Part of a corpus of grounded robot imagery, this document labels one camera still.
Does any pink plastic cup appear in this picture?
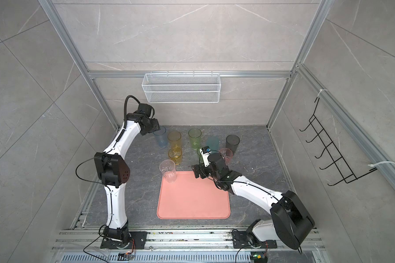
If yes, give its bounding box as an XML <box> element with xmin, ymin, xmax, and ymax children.
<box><xmin>219</xmin><ymin>148</ymin><xmax>234</xmax><ymax>165</ymax></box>

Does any tall green plastic cup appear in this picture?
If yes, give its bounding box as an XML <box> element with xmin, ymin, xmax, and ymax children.
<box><xmin>188</xmin><ymin>128</ymin><xmax>203</xmax><ymax>149</ymax></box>

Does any clear plastic cup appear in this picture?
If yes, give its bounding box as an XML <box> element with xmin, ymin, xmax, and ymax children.
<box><xmin>159</xmin><ymin>160</ymin><xmax>177</xmax><ymax>183</ymax></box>

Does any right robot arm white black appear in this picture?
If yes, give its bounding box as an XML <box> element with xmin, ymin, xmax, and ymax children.
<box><xmin>192</xmin><ymin>146</ymin><xmax>315</xmax><ymax>253</ymax></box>

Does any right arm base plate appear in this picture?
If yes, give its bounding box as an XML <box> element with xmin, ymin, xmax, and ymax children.
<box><xmin>231</xmin><ymin>230</ymin><xmax>278</xmax><ymax>249</ymax></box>

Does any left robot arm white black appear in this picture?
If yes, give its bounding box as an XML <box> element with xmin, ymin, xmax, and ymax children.
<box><xmin>91</xmin><ymin>95</ymin><xmax>160</xmax><ymax>254</ymax></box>

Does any tall yellow plastic cup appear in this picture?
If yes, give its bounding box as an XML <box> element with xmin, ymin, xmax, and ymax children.
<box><xmin>167</xmin><ymin>131</ymin><xmax>182</xmax><ymax>149</ymax></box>

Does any short yellow plastic cup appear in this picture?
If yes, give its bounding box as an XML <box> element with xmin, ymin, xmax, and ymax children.
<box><xmin>168</xmin><ymin>147</ymin><xmax>183</xmax><ymax>165</ymax></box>

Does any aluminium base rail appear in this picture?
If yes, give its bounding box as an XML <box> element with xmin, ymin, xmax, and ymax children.
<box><xmin>46</xmin><ymin>226</ymin><xmax>331</xmax><ymax>263</ymax></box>

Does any blue plastic cup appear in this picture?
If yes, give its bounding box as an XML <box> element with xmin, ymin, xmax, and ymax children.
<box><xmin>153</xmin><ymin>126</ymin><xmax>168</xmax><ymax>148</ymax></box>

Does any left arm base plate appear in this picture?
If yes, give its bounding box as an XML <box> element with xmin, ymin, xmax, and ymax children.
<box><xmin>100</xmin><ymin>231</ymin><xmax>148</xmax><ymax>249</ymax></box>

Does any teal plastic cup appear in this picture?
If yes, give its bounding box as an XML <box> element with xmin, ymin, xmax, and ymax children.
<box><xmin>206</xmin><ymin>136</ymin><xmax>220</xmax><ymax>151</ymax></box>

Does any dark grey plastic cup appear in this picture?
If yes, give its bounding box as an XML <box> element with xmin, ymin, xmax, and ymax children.
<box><xmin>225</xmin><ymin>134</ymin><xmax>240</xmax><ymax>155</ymax></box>

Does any white wire mesh basket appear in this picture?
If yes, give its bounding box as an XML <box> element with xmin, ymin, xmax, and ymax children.
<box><xmin>142</xmin><ymin>73</ymin><xmax>222</xmax><ymax>104</ymax></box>

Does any pink tray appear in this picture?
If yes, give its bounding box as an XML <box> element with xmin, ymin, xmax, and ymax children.
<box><xmin>156</xmin><ymin>171</ymin><xmax>230</xmax><ymax>220</ymax></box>

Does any short green plastic cup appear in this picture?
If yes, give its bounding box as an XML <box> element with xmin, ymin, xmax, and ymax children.
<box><xmin>196</xmin><ymin>148</ymin><xmax>205</xmax><ymax>163</ymax></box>

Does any black wire hook rack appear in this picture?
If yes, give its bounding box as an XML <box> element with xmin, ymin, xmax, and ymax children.
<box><xmin>299</xmin><ymin>98</ymin><xmax>378</xmax><ymax>187</ymax></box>

